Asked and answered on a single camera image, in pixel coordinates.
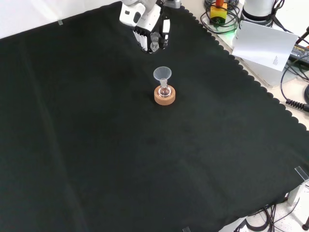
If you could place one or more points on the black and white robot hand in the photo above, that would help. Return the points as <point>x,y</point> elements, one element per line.
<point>144,18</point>

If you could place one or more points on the clear glass graduated cylinder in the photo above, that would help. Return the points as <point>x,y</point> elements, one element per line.
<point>154,42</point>

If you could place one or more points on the clear plastic funnel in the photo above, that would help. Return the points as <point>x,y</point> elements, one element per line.
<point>162,73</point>

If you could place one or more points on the yellow emergency stop button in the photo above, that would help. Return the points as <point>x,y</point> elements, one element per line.
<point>218,13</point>

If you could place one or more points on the round-bottom glass flask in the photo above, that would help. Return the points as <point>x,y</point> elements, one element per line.
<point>164,90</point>

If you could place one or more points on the clear tape strip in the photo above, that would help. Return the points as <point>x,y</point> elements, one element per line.
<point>186,229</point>
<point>301,172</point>
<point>60,22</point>

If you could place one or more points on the pale white board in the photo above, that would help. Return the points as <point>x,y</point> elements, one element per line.
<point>263,46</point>

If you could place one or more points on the black scalloped table cloth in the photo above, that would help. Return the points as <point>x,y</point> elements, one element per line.
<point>120,145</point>

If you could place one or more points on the black power adapter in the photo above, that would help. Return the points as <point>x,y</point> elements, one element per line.
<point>300,52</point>

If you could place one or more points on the white bench bracket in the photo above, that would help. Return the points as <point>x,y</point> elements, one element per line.
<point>298,193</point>

